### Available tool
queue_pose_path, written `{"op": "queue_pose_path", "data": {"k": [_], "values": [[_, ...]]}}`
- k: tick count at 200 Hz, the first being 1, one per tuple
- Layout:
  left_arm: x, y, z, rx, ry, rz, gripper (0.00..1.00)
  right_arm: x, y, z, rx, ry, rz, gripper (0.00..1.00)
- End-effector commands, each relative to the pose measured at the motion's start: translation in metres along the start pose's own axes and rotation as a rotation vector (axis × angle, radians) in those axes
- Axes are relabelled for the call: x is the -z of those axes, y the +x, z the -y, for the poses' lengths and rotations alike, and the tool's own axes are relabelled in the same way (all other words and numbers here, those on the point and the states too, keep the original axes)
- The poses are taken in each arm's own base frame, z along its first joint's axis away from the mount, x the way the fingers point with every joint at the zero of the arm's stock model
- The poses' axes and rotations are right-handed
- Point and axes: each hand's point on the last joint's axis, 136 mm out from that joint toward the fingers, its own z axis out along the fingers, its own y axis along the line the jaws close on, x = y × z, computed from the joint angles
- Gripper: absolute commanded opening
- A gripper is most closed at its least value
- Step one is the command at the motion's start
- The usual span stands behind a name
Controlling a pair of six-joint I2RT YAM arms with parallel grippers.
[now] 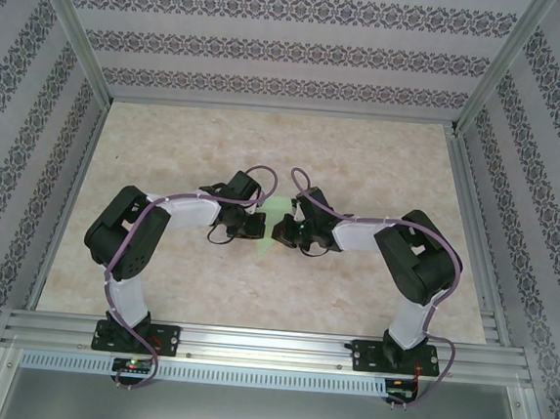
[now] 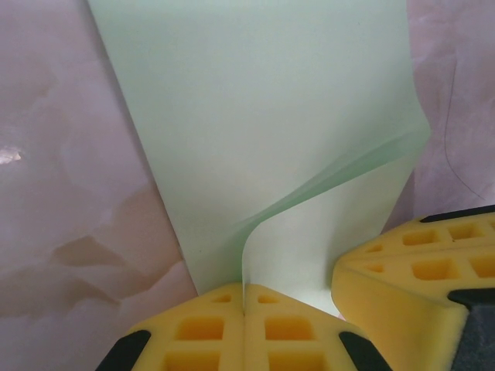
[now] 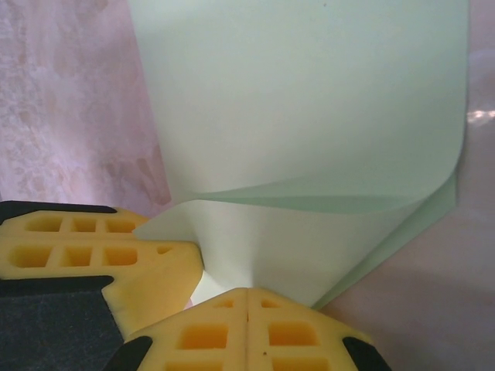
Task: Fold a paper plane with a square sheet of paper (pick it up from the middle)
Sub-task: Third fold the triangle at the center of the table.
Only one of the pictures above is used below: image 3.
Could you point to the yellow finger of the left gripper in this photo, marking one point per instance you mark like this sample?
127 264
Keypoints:
58 224
154 278

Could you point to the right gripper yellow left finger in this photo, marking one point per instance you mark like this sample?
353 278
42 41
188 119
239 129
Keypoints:
201 340

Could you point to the light green paper sheet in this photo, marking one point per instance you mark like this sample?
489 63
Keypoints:
290 116

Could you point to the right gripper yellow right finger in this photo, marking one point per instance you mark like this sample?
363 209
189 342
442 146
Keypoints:
294 340

